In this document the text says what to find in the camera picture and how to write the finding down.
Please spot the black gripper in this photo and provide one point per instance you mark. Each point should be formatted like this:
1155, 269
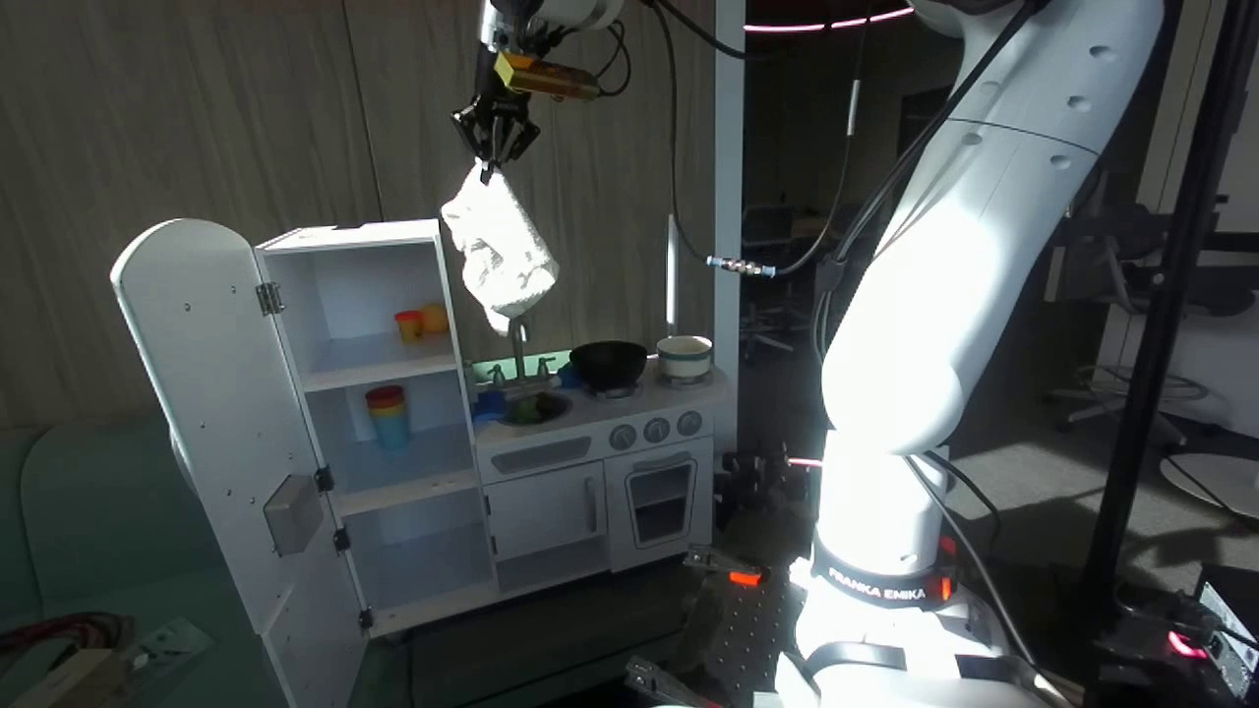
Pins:
493, 118

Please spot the white terry towel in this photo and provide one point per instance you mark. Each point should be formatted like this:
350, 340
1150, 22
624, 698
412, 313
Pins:
505, 264

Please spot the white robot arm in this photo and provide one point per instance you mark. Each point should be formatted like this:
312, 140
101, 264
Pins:
1033, 108

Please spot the white toy kitchen cabinet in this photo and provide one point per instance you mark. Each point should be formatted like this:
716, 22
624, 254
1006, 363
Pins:
380, 366

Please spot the white cabinet door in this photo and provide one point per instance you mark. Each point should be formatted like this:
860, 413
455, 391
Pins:
211, 346

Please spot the orange yellow toy cups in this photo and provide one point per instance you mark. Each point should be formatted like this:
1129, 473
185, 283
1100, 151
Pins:
423, 323

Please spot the silver toy faucet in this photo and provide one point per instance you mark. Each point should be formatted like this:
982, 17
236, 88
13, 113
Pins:
519, 340

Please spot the black toy pan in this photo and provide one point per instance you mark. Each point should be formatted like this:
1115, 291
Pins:
608, 363

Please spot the blue toy detergent bottle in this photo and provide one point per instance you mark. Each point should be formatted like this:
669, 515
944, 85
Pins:
489, 404

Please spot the white green toy pot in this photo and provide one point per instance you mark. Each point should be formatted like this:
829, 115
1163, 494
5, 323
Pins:
686, 357

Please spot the stacked colourful toy cups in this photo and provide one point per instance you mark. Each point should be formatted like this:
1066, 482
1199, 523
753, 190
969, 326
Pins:
387, 413

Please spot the white toy stove unit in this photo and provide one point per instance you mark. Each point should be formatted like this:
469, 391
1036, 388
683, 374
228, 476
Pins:
608, 485

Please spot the black metal stand pole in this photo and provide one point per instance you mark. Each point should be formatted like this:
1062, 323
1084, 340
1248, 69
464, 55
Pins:
1226, 92

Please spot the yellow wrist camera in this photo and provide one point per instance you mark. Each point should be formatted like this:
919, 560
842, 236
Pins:
535, 76

